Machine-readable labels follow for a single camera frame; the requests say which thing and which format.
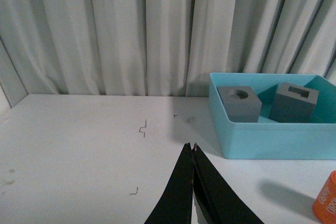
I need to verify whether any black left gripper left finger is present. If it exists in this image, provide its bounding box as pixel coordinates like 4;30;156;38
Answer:
145;143;194;223

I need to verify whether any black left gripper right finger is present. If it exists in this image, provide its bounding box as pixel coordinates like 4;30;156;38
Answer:
192;144;263;223

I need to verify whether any gray block with round hole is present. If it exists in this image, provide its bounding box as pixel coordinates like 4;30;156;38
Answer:
217;86;262;123

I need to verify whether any orange cylinder part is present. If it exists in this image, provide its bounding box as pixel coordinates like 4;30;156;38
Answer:
312;171;335;224

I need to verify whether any light blue plastic box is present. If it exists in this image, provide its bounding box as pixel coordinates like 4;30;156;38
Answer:
209;73;335;160

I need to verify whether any gray block with square hole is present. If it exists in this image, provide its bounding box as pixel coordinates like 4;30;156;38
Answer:
269;82;319;123

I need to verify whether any white curtain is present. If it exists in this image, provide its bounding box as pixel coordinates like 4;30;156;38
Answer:
1;0;335;112

